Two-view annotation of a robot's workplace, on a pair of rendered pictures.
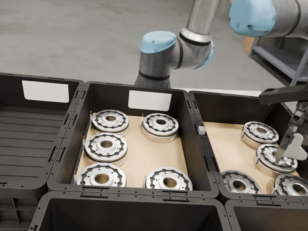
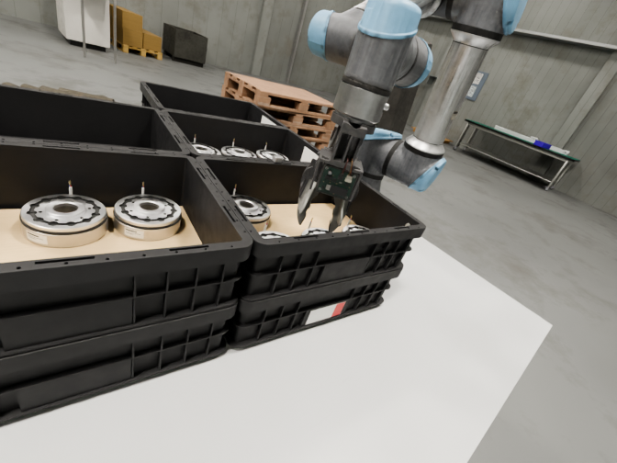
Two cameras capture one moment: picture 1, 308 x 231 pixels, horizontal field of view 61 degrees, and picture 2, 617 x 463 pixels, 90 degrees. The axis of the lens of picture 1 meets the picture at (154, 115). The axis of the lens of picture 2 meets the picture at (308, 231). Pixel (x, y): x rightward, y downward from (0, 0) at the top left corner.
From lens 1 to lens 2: 78 cm
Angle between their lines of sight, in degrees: 47
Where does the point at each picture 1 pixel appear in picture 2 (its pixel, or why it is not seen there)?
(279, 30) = (336, 48)
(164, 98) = not seen: hidden behind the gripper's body
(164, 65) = (367, 157)
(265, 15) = (317, 24)
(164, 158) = not seen: hidden behind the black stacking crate
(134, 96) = (306, 154)
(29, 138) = not seen: hidden behind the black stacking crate
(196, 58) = (406, 168)
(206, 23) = (428, 126)
